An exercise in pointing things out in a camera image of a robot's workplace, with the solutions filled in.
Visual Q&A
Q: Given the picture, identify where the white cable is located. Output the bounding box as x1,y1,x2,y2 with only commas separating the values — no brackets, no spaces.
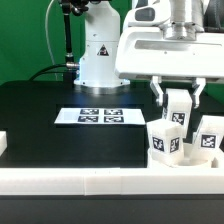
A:
44,0,59,81

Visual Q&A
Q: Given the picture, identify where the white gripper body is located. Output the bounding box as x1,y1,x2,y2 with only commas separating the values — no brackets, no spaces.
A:
115,27,224,82

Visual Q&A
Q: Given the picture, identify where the white marker tag sheet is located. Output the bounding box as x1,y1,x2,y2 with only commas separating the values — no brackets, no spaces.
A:
54,108,145,125

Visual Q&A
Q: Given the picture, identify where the white U-shaped obstacle fence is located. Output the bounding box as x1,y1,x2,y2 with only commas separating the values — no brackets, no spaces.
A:
0,130,224,196

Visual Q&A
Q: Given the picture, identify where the black cable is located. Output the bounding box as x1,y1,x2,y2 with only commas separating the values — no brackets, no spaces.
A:
28,63,80,82

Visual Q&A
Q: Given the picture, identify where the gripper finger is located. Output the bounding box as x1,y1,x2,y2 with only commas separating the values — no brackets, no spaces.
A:
192,78,206,108
150,76,165,106

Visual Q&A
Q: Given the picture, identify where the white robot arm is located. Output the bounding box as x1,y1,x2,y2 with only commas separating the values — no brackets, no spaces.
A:
79,0,224,106

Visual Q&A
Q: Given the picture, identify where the white round stool seat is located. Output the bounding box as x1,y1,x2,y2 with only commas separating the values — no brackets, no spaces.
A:
147,143,224,169

